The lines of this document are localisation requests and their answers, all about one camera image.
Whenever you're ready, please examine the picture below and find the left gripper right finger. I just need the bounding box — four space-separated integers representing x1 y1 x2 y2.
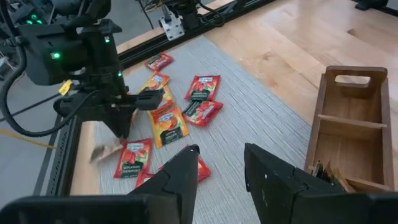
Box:
244 142 346 224

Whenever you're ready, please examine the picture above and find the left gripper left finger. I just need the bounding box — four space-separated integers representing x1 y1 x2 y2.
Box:
127 144 200 224

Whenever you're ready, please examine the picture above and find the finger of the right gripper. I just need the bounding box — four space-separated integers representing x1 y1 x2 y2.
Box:
105 119 123 140
121 110 137 140

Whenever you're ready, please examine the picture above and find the red tea packet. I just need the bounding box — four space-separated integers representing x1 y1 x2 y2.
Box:
113 138 154 179
135 172 155 189
197 155 213 183
144 52 174 72
182 100 224 128
184 75 221 103

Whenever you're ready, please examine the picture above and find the grey woven placemat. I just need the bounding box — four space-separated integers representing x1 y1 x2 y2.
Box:
90 34 313 224

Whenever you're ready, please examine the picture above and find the wooden three-compartment tea box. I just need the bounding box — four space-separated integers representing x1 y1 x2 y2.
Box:
303 65 396 193

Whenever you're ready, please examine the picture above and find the yellow floor cable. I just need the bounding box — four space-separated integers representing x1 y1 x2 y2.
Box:
0 127 57 151

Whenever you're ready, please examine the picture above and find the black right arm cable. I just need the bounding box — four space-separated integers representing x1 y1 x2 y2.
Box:
0 46 94 138

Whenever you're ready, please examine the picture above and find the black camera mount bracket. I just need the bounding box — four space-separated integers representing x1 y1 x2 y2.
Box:
354 0 390 12

